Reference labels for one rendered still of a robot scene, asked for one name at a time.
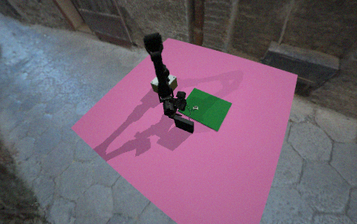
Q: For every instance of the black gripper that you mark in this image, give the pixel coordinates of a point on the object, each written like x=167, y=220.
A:
x=179, y=96

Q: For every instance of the black cooling fan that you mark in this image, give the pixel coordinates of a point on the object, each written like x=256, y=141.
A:
x=184, y=124

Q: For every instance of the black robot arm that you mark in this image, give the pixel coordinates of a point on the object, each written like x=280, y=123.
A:
x=152, y=43

